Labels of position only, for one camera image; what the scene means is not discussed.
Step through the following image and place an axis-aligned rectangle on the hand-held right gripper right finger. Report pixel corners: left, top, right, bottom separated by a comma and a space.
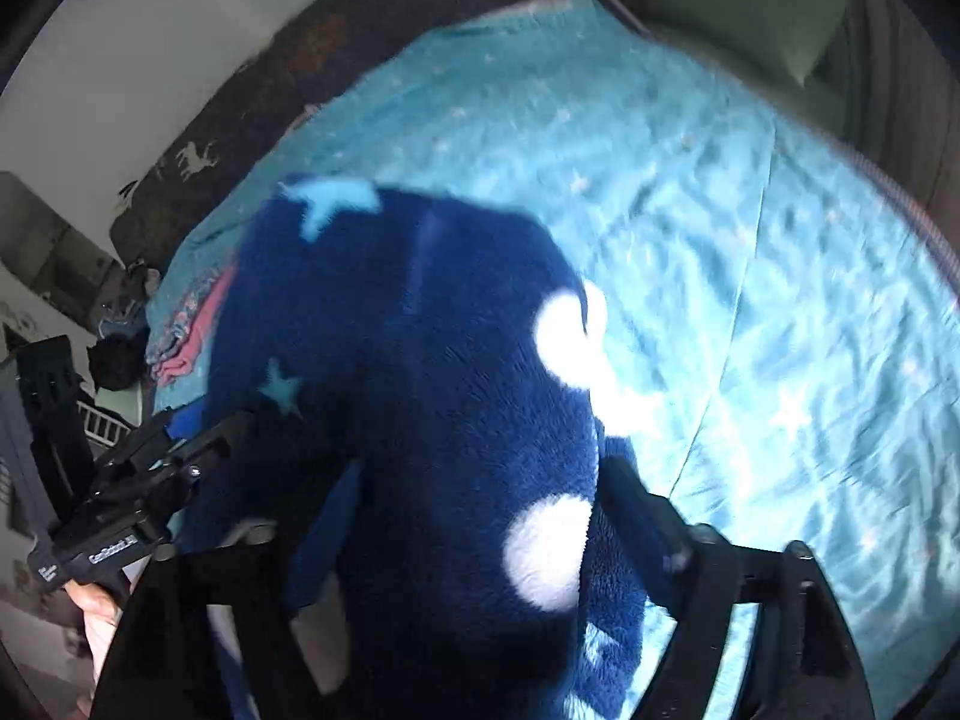
598, 456, 878, 720

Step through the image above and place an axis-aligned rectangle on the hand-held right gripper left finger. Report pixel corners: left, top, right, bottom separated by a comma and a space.
90, 461, 365, 720

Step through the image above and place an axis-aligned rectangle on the blue star print fleece garment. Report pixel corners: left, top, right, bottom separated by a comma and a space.
176, 174, 676, 720

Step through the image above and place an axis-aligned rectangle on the turquoise star print bedspread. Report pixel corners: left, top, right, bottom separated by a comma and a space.
146, 0, 960, 720

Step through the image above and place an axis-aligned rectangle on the person's left hand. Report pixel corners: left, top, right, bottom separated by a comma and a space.
64, 577, 137, 695

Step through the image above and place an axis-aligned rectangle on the pink cloth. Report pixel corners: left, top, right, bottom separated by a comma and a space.
150, 262, 241, 385

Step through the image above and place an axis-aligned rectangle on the dark furniture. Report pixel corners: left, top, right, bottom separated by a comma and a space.
0, 336, 98, 541

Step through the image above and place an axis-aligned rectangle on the dark deer print blanket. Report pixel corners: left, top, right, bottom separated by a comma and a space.
112, 0, 653, 271

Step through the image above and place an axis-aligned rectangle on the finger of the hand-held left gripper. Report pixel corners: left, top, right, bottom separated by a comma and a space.
96, 406, 197, 477
180, 411, 250, 470

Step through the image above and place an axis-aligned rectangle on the green pillow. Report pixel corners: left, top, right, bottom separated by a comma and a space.
649, 0, 848, 87

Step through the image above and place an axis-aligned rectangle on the grey curtain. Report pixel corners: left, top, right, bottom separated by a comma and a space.
817, 0, 960, 241

